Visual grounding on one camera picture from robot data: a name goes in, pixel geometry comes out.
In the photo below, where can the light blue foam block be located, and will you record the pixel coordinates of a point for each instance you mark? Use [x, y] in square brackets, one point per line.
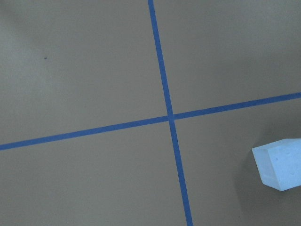
[279, 163]

